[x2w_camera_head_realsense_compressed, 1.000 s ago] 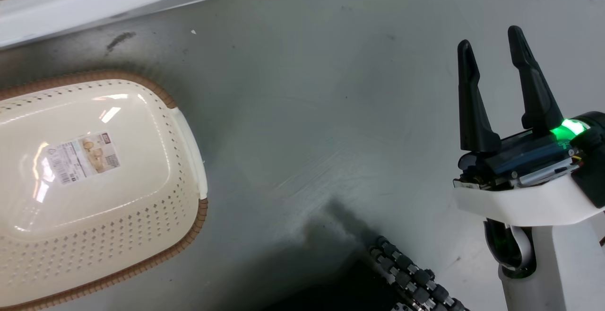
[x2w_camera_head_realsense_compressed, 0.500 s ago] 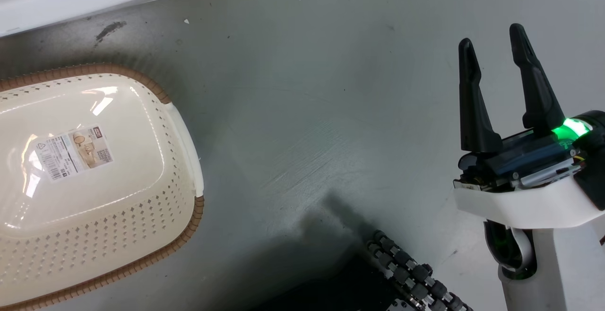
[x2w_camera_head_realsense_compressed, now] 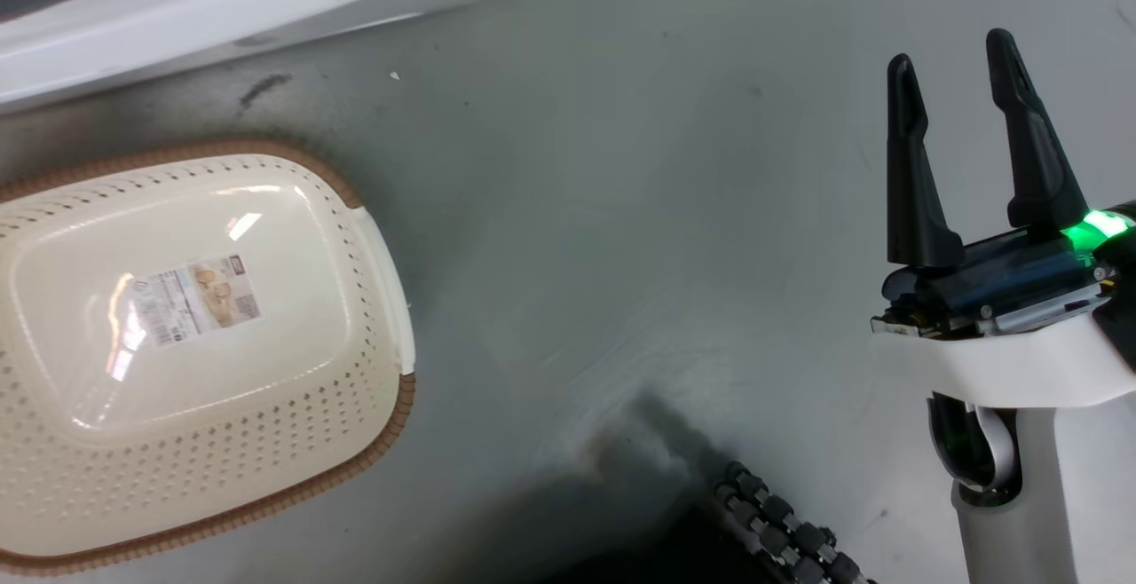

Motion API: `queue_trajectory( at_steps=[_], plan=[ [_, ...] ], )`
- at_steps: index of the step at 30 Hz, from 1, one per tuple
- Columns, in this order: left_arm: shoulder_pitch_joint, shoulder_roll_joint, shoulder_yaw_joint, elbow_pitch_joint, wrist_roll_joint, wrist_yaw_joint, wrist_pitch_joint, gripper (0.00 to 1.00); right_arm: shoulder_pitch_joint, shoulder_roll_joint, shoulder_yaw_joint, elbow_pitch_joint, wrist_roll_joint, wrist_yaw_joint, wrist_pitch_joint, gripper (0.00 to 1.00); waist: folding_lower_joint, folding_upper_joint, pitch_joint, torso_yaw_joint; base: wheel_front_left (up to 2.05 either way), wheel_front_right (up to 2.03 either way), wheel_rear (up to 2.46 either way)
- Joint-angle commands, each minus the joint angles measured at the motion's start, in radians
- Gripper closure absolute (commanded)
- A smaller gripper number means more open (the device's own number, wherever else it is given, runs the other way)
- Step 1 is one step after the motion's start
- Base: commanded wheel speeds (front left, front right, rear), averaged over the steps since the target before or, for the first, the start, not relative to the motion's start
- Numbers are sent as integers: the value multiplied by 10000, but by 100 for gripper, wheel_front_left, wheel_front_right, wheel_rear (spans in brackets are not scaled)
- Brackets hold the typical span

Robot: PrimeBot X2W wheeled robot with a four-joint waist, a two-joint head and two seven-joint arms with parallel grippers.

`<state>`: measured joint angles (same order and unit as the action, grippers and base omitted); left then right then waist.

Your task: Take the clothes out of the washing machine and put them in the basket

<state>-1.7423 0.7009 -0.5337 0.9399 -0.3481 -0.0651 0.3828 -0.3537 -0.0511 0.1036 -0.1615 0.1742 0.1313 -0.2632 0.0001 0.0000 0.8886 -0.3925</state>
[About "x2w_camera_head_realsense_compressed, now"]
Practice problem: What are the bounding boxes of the cream perforated laundry basket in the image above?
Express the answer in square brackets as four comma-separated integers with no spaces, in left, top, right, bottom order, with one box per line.
[0,139,417,577]

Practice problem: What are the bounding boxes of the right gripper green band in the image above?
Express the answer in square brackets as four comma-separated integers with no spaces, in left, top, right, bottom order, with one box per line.
[871,28,1136,339]

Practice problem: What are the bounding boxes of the white washing machine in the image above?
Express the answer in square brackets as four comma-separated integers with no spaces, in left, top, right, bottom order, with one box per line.
[0,0,587,107]

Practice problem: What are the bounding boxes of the printed paper label sticker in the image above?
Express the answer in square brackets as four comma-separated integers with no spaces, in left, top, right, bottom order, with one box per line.
[130,254,264,349]

